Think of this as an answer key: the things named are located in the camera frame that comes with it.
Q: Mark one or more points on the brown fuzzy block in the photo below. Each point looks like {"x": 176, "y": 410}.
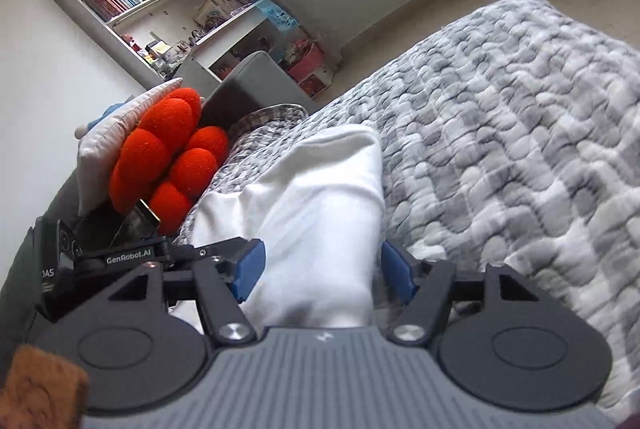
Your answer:
{"x": 40, "y": 389}

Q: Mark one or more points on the smartphone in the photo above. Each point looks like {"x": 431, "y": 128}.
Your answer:
{"x": 137, "y": 224}

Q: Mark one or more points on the pink storage box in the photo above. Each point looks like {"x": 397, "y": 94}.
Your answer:
{"x": 307, "y": 69}

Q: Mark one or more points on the white garment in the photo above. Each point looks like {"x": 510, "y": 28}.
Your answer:
{"x": 320, "y": 209}

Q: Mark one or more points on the orange knot cushion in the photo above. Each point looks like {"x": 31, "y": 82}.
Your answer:
{"x": 160, "y": 144}

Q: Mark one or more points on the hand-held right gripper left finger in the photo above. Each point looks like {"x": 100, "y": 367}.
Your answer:
{"x": 247, "y": 269}

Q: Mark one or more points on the blue paper sheet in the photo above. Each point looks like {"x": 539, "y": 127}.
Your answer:
{"x": 277, "y": 16}

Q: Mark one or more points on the white pillow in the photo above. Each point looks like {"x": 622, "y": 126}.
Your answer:
{"x": 110, "y": 134}

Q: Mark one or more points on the grey quilted blanket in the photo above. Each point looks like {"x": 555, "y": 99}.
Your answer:
{"x": 500, "y": 134}

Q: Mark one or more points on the blue plush toy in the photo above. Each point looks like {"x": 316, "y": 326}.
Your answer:
{"x": 102, "y": 119}

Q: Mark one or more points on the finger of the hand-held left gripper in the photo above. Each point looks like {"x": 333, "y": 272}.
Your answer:
{"x": 205, "y": 251}

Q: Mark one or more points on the white desk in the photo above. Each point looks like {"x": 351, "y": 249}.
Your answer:
{"x": 235, "y": 34}

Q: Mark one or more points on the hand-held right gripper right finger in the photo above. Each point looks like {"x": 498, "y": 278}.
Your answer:
{"x": 397, "y": 269}

